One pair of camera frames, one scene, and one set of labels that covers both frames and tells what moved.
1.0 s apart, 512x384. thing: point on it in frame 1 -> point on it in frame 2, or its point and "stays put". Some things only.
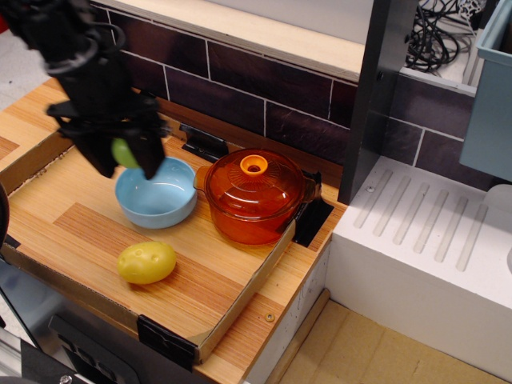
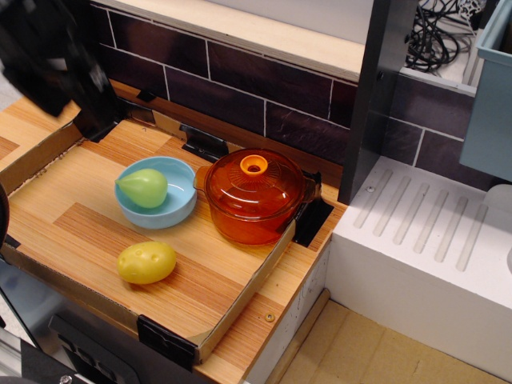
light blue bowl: x=162 y=202 stays put
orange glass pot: x=254 y=195 stays put
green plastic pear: x=122 y=154 -> x=147 y=188
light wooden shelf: x=289 y=42 stays put
